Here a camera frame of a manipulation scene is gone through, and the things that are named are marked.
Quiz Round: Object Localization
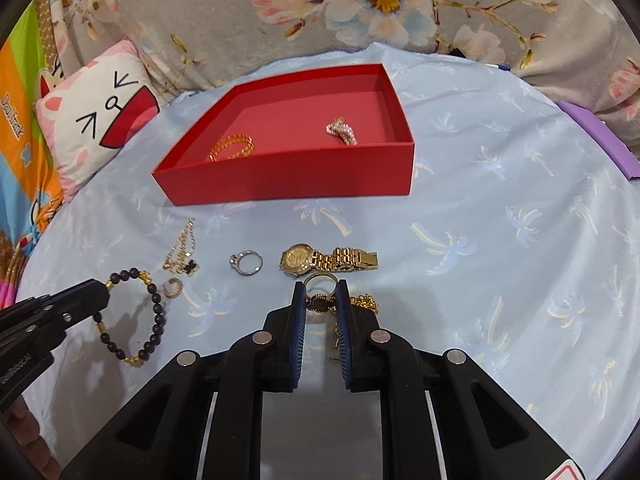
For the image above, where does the colourful cartoon sheet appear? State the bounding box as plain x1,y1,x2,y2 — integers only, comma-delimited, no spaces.
0,0,68,311

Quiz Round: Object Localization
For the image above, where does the silver ring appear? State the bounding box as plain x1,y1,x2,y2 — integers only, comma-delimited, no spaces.
229,250,264,277

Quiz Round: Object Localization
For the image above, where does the gold ring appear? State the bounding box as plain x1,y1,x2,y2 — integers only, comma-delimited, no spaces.
304,272,340,296

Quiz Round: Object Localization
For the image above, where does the gold necklace with round pendant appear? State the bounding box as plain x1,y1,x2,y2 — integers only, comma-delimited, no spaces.
306,292,383,361

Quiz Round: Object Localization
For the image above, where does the person's left hand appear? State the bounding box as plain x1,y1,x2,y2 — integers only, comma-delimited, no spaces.
0,394,52,467

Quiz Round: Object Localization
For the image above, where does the gold wristwatch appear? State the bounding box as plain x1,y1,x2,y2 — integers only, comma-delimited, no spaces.
279,243,379,278

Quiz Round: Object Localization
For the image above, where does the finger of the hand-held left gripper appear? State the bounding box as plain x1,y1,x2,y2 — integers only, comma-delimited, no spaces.
0,279,111,356

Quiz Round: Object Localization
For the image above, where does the pearl bracelet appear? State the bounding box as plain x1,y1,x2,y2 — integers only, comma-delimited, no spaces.
326,116,358,146

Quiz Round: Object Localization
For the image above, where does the dark beaded bracelet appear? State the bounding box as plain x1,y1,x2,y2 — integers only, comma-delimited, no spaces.
92,269,168,368

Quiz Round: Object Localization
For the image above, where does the purple box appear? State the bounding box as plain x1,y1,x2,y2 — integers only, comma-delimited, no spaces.
556,100,640,181

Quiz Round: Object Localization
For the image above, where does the gold chain bracelet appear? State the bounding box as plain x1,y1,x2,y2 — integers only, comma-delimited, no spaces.
209,134,254,162

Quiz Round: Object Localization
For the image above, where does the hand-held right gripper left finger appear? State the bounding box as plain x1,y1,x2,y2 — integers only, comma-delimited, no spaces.
60,280,308,480

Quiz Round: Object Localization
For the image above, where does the red cardboard box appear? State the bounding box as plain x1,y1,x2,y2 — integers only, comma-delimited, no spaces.
151,62,416,207

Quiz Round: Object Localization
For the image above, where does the grey floral blanket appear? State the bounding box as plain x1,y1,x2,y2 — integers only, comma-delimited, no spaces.
30,0,640,156

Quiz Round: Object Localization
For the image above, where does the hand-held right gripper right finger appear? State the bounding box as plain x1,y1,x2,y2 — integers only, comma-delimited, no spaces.
335,277,586,480

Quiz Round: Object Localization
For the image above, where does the gold necklace with black clover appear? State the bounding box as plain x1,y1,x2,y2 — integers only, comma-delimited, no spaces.
163,217,197,276

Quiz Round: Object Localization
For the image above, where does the cartoon face pillow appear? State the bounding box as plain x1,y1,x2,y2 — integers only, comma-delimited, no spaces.
34,39,161,200

